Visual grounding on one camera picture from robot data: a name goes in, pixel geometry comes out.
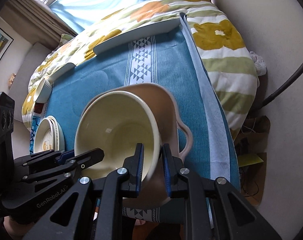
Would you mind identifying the left brown curtain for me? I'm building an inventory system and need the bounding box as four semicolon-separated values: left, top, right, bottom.
0;0;77;50

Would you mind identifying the plain white plate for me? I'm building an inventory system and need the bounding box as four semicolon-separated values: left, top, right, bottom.
47;115;64;153

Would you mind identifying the black stand pole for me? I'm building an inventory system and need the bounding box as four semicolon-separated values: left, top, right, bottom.
258;63;303;109

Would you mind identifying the person hand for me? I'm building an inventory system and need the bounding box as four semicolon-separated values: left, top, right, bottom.
4;216;33;239

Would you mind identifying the floral striped duvet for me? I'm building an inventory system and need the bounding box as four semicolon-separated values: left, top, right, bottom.
18;0;258;138

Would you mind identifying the small cream bowl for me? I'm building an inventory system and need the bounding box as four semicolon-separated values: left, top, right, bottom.
34;79;52;103

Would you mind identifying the grey headboard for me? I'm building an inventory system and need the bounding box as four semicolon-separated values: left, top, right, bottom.
9;42;51;122

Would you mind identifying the cream green round bowl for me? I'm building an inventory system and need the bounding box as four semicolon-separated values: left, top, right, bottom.
74;90;161;184

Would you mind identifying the pink square bowl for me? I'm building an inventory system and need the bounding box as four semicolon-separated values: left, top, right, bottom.
81;83;193;209

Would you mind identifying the yellow duck plate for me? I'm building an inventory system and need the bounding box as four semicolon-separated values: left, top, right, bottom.
51;115;66;153

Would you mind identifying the white duck plate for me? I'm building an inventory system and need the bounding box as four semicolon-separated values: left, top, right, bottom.
33;116;62;154

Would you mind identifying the teal table cloth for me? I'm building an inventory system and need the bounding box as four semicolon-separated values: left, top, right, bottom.
42;15;240;222

